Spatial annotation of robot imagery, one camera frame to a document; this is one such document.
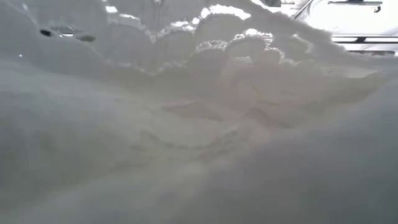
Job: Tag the long ceiling light bar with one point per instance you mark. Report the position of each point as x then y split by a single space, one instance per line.
363 39

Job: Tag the white fluffy cloth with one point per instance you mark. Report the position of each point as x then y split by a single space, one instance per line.
174 130

